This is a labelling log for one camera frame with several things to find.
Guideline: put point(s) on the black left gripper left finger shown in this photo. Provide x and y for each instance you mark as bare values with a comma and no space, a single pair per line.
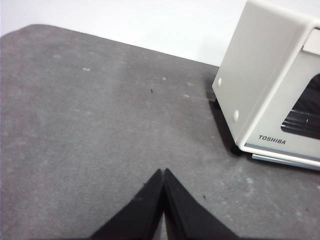
140,215

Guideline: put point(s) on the cream Toshiba toaster oven body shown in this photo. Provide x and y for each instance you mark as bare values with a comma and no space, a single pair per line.
252,75

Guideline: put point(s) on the metal oven crumb tray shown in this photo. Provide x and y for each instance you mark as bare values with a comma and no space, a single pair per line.
280,160

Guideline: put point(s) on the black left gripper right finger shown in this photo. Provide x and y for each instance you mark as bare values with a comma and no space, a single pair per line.
190,217

